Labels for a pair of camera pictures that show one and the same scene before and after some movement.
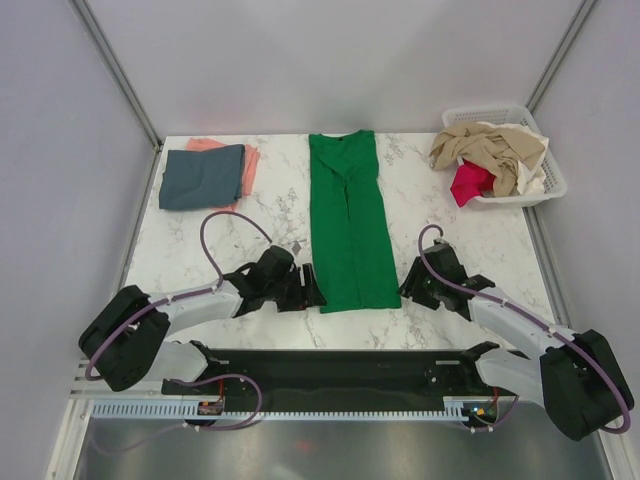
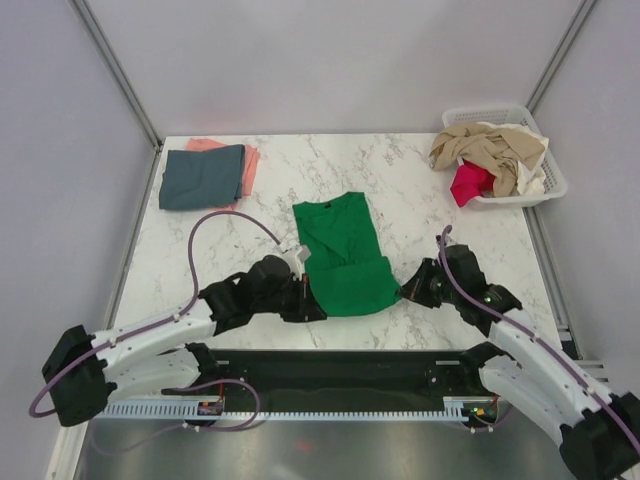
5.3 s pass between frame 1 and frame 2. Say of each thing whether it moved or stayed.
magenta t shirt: stayed
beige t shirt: stayed
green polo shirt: moved
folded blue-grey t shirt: stayed
